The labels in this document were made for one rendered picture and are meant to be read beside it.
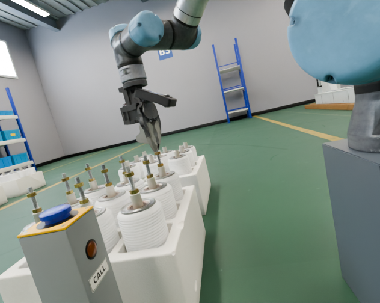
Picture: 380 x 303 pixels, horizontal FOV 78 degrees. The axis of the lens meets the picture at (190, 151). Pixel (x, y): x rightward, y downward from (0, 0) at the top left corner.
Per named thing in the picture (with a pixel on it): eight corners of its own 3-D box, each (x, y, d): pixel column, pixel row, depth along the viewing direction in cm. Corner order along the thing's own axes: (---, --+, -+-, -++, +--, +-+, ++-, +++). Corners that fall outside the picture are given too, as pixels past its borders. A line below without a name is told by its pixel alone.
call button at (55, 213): (80, 213, 35) (76, 201, 34) (62, 226, 31) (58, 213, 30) (56, 218, 35) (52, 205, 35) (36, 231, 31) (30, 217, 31)
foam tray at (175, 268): (205, 232, 83) (194, 184, 81) (196, 336, 45) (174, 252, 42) (106, 247, 89) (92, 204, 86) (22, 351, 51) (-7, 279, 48)
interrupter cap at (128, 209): (133, 201, 55) (132, 199, 55) (162, 198, 52) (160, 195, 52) (113, 217, 48) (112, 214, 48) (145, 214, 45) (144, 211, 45)
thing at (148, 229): (150, 266, 59) (131, 199, 56) (186, 266, 56) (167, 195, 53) (130, 296, 50) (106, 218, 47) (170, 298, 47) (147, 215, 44)
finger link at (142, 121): (151, 136, 71) (144, 107, 70) (156, 135, 71) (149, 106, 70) (142, 138, 67) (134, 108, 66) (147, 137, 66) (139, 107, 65)
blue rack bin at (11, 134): (-12, 145, 502) (-16, 136, 499) (4, 142, 539) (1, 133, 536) (6, 140, 492) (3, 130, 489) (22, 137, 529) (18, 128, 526)
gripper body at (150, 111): (139, 124, 77) (129, 87, 75) (161, 118, 73) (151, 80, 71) (124, 127, 70) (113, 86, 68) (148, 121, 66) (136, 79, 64)
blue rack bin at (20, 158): (-4, 169, 510) (-7, 160, 507) (11, 165, 547) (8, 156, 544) (15, 165, 501) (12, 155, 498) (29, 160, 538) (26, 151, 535)
